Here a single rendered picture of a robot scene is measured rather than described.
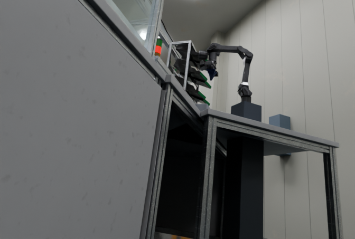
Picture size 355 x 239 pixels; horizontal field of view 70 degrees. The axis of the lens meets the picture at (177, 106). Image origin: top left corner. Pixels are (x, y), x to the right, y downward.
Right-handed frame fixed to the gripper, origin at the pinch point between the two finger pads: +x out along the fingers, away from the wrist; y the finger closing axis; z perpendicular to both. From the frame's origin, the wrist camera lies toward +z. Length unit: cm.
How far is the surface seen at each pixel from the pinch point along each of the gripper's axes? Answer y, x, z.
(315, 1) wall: -204, -222, -101
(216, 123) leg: 39, 46, -14
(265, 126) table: 21, 41, -36
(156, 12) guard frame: 90, 20, -2
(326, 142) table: -10, 42, -68
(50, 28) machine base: 128, 54, -4
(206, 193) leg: 40, 77, -13
